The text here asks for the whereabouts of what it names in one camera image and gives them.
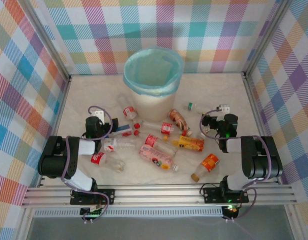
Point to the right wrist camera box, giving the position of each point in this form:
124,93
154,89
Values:
224,108

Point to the orange label bottle amber cap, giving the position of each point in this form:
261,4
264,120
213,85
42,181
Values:
210,162

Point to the orange juice bottle yellow cap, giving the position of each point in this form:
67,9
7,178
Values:
190,145

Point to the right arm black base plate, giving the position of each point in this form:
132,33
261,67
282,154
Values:
211,195

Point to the white plastic bin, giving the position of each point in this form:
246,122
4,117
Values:
151,107

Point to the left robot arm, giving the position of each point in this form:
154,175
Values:
56,165

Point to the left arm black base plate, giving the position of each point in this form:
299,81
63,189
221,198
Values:
77,200

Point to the bottle red white label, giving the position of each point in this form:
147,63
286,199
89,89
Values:
110,146

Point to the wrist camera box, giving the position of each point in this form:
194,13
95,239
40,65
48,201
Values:
224,108
98,115

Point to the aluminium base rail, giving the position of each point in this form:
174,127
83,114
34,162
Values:
156,195

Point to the clear bottle blue red label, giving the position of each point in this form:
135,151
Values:
124,129

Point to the pink label bottle white cap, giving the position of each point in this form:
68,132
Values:
156,157

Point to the brown label bottle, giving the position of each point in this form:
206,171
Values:
177,118

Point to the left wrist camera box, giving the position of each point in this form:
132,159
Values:
98,115

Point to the red label cola bottle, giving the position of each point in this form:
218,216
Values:
98,158

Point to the clear bottle green cap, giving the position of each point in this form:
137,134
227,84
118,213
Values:
191,106

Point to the capless clear bottle red label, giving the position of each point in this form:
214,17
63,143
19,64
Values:
129,111

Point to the aluminium frame side beam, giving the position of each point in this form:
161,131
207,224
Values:
61,105
255,110

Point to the aluminium frame post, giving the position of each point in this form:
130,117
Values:
47,37
266,37

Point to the blue bin liner bag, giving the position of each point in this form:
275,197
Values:
154,72

